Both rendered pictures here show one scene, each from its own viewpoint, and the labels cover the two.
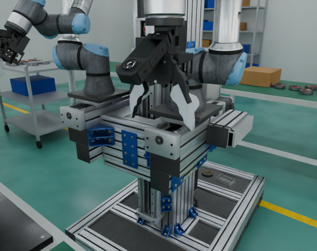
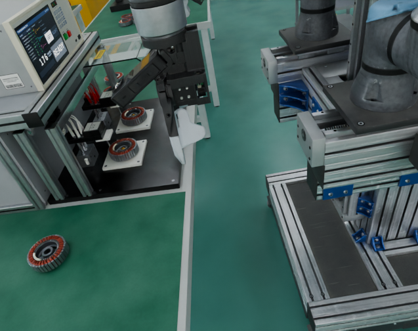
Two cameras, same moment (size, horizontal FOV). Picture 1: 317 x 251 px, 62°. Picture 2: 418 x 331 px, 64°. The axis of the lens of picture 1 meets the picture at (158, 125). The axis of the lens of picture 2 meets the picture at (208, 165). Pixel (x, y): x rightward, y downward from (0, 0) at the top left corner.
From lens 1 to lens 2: 0.56 m
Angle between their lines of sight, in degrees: 53
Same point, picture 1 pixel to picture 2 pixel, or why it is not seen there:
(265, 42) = not seen: outside the picture
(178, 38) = (184, 54)
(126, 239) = (312, 217)
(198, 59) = (393, 27)
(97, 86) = (306, 28)
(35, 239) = (168, 180)
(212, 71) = (403, 56)
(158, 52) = (142, 76)
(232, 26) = not seen: outside the picture
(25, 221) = (175, 161)
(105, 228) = (302, 194)
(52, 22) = not seen: outside the picture
